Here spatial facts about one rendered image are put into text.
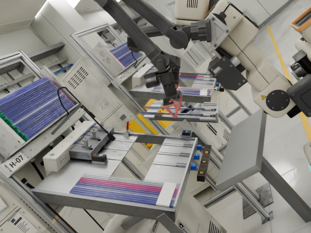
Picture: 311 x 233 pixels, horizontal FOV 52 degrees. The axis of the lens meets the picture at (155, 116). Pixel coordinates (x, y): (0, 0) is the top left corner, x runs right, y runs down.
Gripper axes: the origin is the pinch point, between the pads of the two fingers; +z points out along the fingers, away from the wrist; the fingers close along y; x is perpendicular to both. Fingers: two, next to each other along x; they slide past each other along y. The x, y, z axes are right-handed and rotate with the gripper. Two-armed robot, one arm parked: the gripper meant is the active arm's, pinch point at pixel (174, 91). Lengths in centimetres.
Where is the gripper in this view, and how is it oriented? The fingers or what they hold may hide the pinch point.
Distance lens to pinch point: 230.5
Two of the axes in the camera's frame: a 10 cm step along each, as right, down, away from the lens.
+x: 9.7, 1.1, -2.1
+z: -0.4, 9.5, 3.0
